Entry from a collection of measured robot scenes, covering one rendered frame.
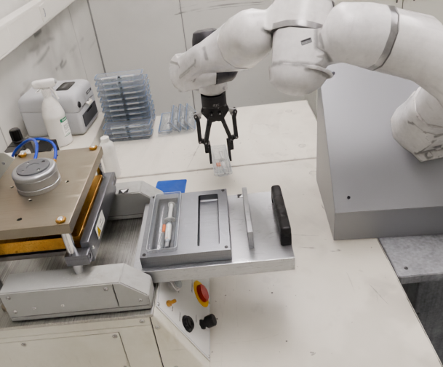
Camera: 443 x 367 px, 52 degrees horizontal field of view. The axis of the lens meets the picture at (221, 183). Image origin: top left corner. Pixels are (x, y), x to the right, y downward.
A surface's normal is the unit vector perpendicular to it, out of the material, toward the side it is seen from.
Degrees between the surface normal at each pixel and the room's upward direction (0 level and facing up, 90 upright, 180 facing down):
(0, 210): 0
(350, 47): 104
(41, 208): 0
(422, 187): 44
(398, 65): 111
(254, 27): 63
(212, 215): 0
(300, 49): 56
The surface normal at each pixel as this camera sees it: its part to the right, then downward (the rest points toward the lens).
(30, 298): 0.03, 0.53
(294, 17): -0.49, -0.13
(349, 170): -0.09, -0.23
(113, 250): -0.10, -0.84
